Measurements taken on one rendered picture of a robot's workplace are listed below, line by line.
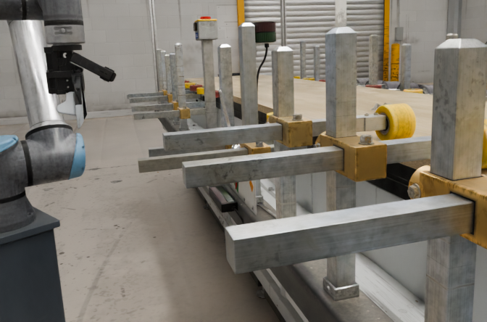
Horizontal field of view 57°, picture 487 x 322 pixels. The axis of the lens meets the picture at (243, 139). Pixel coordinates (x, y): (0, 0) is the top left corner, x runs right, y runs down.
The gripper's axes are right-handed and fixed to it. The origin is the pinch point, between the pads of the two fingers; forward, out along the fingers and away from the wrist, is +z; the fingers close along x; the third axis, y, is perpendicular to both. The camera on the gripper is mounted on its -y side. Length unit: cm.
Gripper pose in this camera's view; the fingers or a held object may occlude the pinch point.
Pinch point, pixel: (84, 124)
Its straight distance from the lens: 123.1
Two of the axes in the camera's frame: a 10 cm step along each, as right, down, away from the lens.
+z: 0.4, 9.8, 1.9
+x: 2.7, 1.8, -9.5
